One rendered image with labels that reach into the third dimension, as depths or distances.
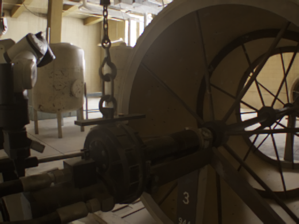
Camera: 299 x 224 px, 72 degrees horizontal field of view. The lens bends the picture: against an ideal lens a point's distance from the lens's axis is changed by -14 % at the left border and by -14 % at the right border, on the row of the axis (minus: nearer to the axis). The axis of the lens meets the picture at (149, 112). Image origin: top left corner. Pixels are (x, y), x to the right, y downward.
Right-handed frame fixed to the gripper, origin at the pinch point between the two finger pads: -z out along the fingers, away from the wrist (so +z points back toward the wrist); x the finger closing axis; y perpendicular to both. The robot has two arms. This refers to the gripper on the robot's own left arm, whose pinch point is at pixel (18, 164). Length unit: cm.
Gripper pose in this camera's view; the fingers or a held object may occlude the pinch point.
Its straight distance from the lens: 68.0
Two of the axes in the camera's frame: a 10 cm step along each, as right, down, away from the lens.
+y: 7.1, -0.8, 7.0
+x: 7.0, 0.9, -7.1
